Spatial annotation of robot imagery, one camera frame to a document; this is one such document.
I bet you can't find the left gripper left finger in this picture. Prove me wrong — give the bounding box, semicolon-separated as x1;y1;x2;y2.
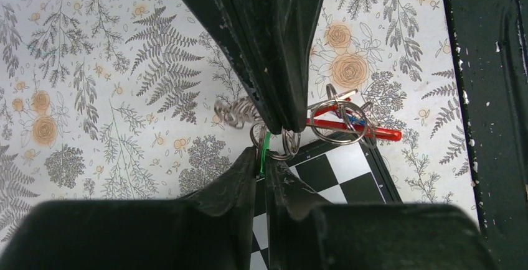
1;147;258;269

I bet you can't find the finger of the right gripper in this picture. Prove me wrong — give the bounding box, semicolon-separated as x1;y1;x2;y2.
232;0;323;133
182;0;283;134

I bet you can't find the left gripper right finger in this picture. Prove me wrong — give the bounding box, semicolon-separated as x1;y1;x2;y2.
265;159;497;269

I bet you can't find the key with green tag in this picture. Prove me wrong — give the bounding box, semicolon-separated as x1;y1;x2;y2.
258;129;271;177

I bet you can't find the keyring chain with red tag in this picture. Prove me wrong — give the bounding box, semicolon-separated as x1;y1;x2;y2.
214;83;403;162

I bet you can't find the black white chessboard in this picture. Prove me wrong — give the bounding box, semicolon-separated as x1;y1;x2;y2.
249;141;402;269

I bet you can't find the floral patterned table mat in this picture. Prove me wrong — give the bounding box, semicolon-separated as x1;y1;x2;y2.
1;0;477;246

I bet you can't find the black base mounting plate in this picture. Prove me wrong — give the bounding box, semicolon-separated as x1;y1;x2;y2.
444;0;527;269

